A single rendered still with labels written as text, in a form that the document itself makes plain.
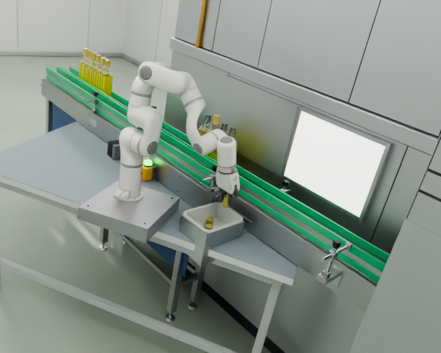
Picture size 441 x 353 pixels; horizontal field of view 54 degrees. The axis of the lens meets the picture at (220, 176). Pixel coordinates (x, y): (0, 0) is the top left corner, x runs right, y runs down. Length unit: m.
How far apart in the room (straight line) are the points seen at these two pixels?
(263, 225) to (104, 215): 0.67
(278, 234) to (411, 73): 0.80
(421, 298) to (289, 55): 1.11
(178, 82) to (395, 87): 0.79
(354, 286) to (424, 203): 0.53
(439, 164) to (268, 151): 0.95
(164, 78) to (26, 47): 6.25
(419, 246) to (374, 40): 0.79
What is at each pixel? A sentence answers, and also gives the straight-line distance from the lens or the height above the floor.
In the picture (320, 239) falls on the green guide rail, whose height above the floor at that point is 0.91.
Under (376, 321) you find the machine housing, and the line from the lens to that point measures 1.52.
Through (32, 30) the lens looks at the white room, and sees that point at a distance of 7.83.
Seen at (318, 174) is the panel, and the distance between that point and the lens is 1.90.
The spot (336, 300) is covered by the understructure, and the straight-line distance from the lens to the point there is 2.07.
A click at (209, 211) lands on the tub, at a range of 1.95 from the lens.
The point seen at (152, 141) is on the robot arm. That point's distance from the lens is 1.79.
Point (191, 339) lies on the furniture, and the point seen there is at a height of 0.20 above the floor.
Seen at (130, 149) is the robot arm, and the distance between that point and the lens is 1.84.
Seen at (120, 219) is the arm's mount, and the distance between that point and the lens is 1.80.
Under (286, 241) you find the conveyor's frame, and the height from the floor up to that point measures 0.83.
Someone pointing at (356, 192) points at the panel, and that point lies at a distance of 1.82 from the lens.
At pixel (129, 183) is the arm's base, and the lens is 1.91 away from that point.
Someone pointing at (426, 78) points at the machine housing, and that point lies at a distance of 1.68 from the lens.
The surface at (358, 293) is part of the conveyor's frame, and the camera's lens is 1.73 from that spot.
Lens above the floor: 1.78
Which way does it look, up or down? 25 degrees down
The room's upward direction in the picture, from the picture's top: 11 degrees clockwise
